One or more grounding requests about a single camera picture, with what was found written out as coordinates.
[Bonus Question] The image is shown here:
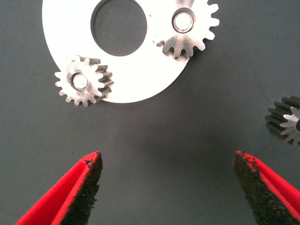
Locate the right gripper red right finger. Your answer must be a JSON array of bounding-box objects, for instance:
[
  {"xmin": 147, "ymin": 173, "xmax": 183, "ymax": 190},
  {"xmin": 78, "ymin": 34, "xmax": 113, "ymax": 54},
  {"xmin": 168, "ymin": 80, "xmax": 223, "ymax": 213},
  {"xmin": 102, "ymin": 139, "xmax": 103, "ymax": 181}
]
[{"xmin": 233, "ymin": 150, "xmax": 300, "ymax": 225}]

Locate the large steel gear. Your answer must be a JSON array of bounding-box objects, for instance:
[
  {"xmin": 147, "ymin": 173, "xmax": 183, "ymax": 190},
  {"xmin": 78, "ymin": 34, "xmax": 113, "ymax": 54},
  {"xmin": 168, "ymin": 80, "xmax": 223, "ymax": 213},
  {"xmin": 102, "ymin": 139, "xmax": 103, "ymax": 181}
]
[{"xmin": 150, "ymin": 0, "xmax": 220, "ymax": 59}]

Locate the dark grey table cloth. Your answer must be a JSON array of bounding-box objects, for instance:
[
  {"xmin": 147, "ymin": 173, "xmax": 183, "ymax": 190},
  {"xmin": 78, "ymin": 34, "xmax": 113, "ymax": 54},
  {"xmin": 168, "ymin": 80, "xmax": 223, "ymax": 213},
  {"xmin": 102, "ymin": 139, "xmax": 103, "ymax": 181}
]
[{"xmin": 0, "ymin": 0, "xmax": 300, "ymax": 225}]

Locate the round metal plate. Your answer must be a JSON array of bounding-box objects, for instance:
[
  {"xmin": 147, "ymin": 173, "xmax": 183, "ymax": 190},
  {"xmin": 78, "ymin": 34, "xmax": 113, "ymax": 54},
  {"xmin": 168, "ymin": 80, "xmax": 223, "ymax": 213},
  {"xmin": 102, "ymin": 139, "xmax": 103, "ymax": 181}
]
[{"xmin": 42, "ymin": 0, "xmax": 195, "ymax": 104}]

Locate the small steel gear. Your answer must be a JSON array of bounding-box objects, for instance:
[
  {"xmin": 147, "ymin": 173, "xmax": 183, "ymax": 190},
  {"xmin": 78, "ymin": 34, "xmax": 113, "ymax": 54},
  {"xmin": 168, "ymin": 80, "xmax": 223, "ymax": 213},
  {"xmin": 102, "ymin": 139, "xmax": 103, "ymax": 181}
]
[
  {"xmin": 264, "ymin": 95, "xmax": 300, "ymax": 146},
  {"xmin": 54, "ymin": 55, "xmax": 115, "ymax": 108}
]

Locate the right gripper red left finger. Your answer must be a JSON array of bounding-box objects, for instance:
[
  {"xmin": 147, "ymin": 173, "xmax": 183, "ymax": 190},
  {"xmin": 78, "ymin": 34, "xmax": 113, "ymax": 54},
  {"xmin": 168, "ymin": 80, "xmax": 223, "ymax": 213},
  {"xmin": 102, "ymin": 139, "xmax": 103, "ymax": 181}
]
[{"xmin": 14, "ymin": 150, "xmax": 103, "ymax": 225}]

